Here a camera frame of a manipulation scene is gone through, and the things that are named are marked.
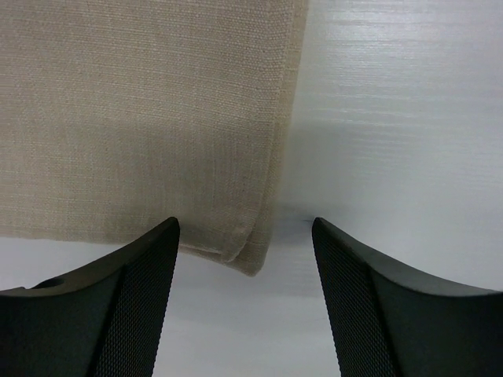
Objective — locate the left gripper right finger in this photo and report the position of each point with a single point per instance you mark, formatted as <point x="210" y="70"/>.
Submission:
<point x="390" y="319"/>

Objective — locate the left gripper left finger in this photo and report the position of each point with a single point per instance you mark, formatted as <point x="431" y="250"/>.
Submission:
<point x="102" y="319"/>

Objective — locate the beige cloth napkin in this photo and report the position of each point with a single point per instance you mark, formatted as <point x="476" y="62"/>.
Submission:
<point x="116" y="115"/>

